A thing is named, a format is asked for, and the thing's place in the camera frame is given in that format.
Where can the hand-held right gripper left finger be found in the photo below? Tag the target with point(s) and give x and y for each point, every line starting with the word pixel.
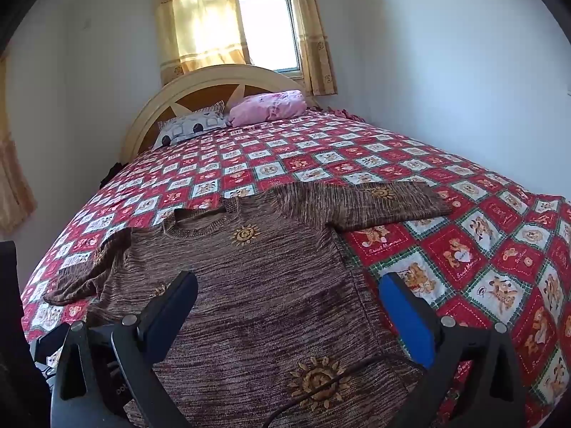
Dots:
pixel 178 303

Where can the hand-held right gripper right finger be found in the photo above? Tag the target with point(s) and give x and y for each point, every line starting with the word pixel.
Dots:
pixel 410 321

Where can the brown knit sweater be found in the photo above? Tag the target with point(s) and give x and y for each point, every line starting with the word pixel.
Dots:
pixel 267 298

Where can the red printed bear blanket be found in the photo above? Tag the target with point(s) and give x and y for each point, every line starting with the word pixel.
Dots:
pixel 468 254

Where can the dark object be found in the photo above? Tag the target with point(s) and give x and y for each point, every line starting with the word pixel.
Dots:
pixel 110 174

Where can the yellow patterned curtain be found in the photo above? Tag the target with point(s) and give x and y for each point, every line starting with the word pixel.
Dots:
pixel 13 178
pixel 316 44
pixel 200 18

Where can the white patterned pillow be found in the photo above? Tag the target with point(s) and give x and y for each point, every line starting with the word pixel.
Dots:
pixel 192 125

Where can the cream wooden headboard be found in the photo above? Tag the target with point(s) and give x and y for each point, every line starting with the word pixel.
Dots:
pixel 200 89

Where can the pink pillow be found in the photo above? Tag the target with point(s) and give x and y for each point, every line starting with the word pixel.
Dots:
pixel 267 107

